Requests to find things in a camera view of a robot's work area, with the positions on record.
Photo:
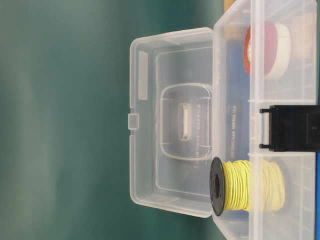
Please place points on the clear plastic tool box lid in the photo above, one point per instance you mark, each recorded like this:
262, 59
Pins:
170, 120

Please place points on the clear plastic tool box base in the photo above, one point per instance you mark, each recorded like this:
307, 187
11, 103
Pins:
240, 91

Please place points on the black plastic box latch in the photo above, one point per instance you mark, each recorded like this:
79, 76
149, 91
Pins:
293, 128

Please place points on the white tape roll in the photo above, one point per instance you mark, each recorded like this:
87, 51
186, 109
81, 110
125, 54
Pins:
277, 50

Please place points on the yellow wire spool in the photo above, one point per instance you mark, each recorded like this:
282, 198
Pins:
230, 182

